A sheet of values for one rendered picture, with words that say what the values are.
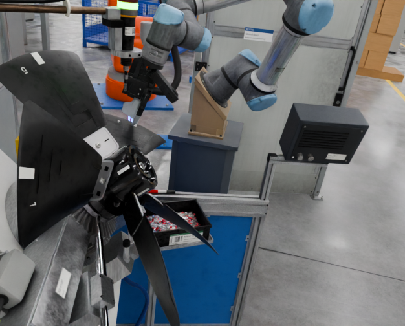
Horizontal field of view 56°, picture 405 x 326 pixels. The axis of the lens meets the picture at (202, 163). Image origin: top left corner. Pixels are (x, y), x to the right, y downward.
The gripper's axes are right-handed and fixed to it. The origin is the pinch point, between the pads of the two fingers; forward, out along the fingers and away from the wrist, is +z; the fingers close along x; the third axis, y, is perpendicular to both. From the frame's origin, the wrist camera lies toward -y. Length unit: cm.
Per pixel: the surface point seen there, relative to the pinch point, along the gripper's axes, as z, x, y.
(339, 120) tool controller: -24, -8, -66
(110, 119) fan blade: 1.6, 0.8, 7.3
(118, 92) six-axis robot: 109, -354, 3
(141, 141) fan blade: 0.6, 11.0, -2.5
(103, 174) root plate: -1.6, 39.1, 5.6
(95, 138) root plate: -4.0, 28.5, 9.7
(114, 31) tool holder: -28.0, 25.9, 13.4
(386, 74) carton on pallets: -46, -638, -500
